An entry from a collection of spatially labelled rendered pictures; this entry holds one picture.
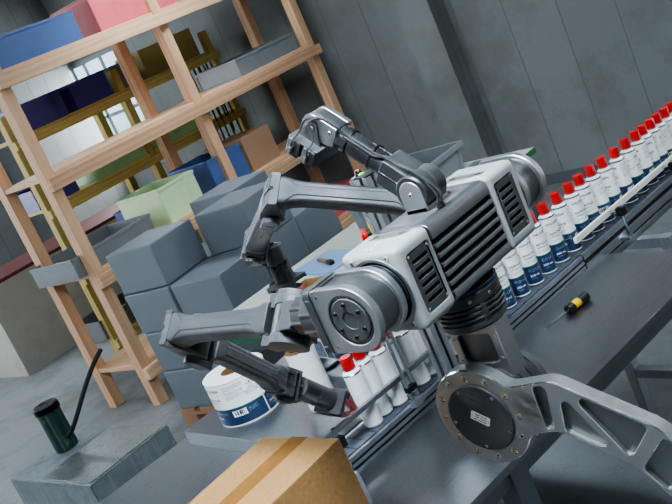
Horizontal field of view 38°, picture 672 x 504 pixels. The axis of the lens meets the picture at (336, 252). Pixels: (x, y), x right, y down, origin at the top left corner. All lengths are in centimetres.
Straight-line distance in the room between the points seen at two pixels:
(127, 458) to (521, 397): 325
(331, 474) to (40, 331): 701
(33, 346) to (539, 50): 484
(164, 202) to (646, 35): 332
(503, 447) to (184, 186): 515
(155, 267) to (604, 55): 337
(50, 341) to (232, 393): 605
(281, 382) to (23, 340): 657
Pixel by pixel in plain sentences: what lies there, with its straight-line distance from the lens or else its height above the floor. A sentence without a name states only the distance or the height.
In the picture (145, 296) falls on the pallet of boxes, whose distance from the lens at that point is 547.
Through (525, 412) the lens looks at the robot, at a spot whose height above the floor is 114.
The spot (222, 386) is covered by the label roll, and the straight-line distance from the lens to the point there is 298.
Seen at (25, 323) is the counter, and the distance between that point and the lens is 886.
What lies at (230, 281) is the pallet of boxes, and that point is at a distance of 510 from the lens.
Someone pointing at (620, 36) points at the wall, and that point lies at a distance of 688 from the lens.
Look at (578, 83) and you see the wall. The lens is 711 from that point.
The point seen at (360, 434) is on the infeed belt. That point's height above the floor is 88.
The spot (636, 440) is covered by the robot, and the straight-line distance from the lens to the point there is 174.
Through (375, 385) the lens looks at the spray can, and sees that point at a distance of 261.
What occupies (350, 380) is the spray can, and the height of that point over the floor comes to 103.
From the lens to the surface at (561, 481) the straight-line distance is 338.
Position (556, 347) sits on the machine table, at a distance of 278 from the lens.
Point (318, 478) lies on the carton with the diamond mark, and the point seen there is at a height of 109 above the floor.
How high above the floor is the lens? 195
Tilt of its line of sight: 14 degrees down
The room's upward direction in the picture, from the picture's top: 24 degrees counter-clockwise
